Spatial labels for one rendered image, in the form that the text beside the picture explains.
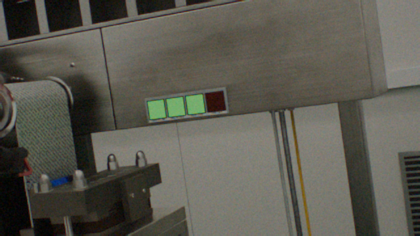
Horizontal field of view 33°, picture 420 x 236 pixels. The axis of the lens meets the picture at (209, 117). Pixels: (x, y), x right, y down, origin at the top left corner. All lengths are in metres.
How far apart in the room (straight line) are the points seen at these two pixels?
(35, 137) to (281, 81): 0.66
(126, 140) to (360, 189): 2.93
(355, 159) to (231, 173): 2.52
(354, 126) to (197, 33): 0.50
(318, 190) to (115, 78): 2.46
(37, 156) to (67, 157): 0.13
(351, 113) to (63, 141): 0.80
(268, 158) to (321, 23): 2.61
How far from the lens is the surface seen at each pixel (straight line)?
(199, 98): 1.92
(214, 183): 4.51
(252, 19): 1.86
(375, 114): 4.17
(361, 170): 1.99
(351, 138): 1.98
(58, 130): 1.98
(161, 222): 1.90
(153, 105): 1.98
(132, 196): 1.85
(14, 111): 1.84
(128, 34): 2.02
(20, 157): 1.77
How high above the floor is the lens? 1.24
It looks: 3 degrees down
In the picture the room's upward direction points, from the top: 8 degrees counter-clockwise
